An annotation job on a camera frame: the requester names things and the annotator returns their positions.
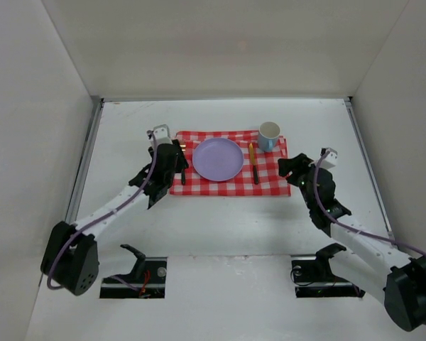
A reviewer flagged black handled gold fork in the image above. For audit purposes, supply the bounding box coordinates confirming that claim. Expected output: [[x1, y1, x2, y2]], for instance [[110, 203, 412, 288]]
[[179, 140, 189, 185]]

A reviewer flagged red white checkered cloth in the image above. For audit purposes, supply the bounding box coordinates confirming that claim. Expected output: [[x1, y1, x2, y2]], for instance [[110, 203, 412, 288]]
[[170, 130, 290, 197]]

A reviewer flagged black handled gold knife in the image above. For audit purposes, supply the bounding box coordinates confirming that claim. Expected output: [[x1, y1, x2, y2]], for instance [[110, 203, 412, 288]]
[[248, 142, 259, 185]]

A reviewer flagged lilac plastic plate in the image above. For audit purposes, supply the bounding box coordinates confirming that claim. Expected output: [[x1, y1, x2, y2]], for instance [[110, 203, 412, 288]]
[[192, 138, 244, 182]]

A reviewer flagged blue white ceramic mug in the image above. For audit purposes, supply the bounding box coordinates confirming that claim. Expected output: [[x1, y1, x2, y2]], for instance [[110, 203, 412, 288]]
[[258, 121, 280, 153]]

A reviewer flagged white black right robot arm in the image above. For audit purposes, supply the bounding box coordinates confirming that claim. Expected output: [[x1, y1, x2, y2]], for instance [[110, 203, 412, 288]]
[[278, 148, 426, 332]]

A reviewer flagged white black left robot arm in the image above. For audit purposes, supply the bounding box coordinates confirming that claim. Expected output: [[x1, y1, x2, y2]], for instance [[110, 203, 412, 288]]
[[40, 139, 188, 296]]

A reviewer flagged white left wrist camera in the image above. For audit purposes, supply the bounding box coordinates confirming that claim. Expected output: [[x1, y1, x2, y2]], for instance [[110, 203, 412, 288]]
[[153, 124, 173, 145]]

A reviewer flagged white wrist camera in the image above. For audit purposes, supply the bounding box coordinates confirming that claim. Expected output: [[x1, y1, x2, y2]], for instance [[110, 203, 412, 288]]
[[153, 124, 173, 145], [320, 148, 338, 170]]

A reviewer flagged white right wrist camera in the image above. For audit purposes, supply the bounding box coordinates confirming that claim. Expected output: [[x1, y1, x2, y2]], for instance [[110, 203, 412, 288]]
[[320, 148, 338, 170]]

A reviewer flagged right aluminium table rail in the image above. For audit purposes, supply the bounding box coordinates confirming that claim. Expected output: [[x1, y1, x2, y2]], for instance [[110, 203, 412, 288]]
[[344, 97, 394, 237]]

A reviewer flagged aluminium table rail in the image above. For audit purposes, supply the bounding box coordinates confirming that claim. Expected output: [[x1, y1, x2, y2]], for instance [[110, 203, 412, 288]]
[[62, 96, 104, 222], [344, 97, 394, 237]]

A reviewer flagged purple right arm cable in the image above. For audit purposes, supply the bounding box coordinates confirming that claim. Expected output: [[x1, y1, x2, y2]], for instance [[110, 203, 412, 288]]
[[314, 148, 426, 326]]

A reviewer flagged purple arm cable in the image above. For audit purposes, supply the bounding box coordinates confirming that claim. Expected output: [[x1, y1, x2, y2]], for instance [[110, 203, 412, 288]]
[[314, 148, 426, 326], [46, 129, 160, 289]]

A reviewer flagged left aluminium table rail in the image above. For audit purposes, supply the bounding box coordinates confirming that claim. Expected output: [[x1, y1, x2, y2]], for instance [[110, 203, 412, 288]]
[[62, 96, 104, 222]]

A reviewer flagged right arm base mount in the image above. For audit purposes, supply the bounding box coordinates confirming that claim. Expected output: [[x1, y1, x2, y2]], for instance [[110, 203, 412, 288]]
[[290, 243, 366, 298]]

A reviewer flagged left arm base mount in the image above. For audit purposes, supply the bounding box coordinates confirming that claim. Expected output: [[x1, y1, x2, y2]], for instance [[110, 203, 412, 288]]
[[99, 244, 168, 299]]

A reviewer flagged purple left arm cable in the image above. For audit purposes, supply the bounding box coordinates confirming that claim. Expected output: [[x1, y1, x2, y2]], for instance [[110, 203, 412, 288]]
[[46, 129, 160, 289]]

